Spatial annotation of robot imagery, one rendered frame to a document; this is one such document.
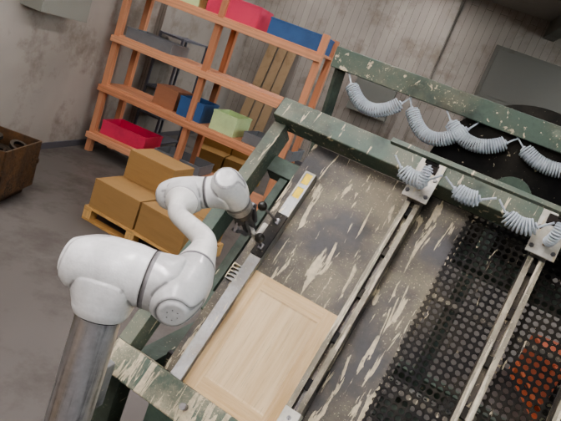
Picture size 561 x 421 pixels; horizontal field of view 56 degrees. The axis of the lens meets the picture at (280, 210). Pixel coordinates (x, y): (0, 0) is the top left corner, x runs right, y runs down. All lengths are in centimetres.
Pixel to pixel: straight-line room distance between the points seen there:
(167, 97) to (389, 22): 574
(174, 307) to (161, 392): 92
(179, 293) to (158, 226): 374
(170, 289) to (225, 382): 91
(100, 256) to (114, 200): 396
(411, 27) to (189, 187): 989
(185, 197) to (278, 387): 75
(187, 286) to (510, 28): 1056
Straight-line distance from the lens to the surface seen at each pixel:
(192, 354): 201
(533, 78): 1131
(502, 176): 254
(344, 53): 266
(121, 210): 508
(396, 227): 205
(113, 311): 119
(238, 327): 201
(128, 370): 207
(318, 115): 227
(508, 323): 199
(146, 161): 532
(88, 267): 117
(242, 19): 656
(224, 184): 159
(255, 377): 196
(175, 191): 164
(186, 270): 117
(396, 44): 1128
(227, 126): 654
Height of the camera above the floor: 208
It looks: 16 degrees down
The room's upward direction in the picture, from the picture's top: 21 degrees clockwise
